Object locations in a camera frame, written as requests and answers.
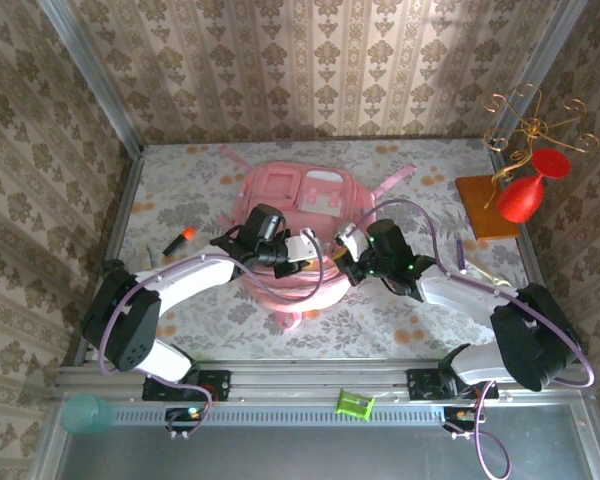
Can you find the green packet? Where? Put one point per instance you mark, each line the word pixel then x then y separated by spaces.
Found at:
pixel 355 404

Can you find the aluminium front rail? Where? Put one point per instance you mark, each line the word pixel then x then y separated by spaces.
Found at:
pixel 305 372

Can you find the aluminium table side rail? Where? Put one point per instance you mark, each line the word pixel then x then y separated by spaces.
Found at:
pixel 526 250
pixel 122 200

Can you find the red plastic goblet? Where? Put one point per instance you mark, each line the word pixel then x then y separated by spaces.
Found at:
pixel 522 197

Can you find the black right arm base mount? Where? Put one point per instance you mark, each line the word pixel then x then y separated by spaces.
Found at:
pixel 422 385

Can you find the pink school backpack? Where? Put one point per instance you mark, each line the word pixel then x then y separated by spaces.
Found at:
pixel 310 195

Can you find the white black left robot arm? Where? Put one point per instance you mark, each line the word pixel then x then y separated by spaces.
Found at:
pixel 190 280

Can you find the black marker with orange cap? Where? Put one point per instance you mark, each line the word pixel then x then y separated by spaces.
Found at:
pixel 179 242

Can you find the aluminium corner post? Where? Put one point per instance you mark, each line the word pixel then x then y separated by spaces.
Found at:
pixel 540 65
pixel 90 75

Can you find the wooden base board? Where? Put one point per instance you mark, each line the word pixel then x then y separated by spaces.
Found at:
pixel 480 200

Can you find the teal plastic cup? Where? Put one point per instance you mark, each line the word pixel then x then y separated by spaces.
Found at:
pixel 85 414

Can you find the floral table cover sheet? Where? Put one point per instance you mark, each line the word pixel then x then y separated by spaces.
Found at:
pixel 380 330

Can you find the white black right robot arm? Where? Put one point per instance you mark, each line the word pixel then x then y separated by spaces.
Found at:
pixel 460 297

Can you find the grey metal shelf plate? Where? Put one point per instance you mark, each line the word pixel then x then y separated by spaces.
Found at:
pixel 300 450

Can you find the gold metal peeler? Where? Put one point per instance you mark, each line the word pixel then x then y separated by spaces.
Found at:
pixel 490 277

